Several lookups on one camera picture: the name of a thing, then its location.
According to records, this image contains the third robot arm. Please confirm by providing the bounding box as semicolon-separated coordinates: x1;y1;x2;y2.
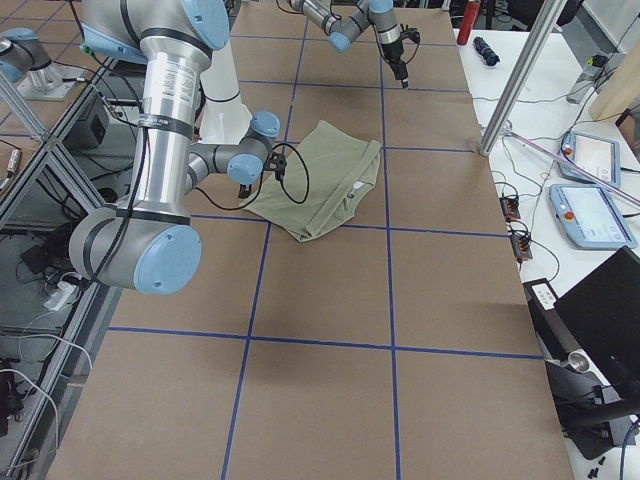
1;27;52;83

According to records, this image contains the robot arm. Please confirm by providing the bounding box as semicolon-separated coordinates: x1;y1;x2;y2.
69;1;280;295
276;0;420;89

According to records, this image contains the blue teach pendant far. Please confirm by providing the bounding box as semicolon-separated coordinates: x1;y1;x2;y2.
559;131;621;187

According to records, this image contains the aluminium frame post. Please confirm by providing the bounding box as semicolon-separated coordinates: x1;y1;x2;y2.
479;0;565;156

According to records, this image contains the red bottle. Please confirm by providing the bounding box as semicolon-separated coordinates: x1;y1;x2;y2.
456;0;481;46

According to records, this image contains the blue teach pendant near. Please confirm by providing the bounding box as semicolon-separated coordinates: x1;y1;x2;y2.
549;184;638;251

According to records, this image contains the white power strip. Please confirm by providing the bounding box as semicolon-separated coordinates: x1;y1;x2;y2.
43;280;80;311

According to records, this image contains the green long-sleeve shirt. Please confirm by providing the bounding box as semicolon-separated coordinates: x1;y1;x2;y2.
242;120;381;242

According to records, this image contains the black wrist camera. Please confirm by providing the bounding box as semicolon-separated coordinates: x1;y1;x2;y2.
400;24;421;45
264;152;287;183

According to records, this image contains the orange connector box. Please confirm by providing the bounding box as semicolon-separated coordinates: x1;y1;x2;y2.
499;196;521;222
510;231;533;263

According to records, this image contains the blue teach pendant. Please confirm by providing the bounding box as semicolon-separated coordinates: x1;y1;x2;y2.
559;131;621;187
549;184;638;251

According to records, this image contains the folded dark blue umbrella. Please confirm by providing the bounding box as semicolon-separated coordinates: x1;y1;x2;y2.
473;36;500;67

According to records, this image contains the orange connector box far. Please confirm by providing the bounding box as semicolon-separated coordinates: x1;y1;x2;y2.
499;196;521;222

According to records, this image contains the orange connector box near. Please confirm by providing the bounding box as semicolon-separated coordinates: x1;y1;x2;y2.
510;231;533;263

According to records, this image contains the reacher grabber tool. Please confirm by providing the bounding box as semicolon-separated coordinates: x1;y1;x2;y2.
504;122;640;202

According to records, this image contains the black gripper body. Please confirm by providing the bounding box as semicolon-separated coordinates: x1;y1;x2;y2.
238;184;253;199
381;40;409;88

